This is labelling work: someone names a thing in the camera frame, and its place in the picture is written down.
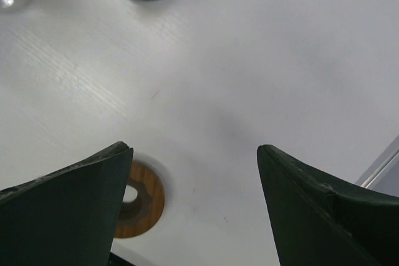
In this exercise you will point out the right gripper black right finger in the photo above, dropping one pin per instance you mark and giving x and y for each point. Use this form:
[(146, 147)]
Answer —
[(319, 219)]

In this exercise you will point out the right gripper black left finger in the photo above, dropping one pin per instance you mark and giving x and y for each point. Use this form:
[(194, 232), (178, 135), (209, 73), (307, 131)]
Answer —
[(68, 217)]

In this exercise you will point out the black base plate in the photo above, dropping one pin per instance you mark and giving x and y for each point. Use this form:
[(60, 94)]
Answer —
[(118, 260)]

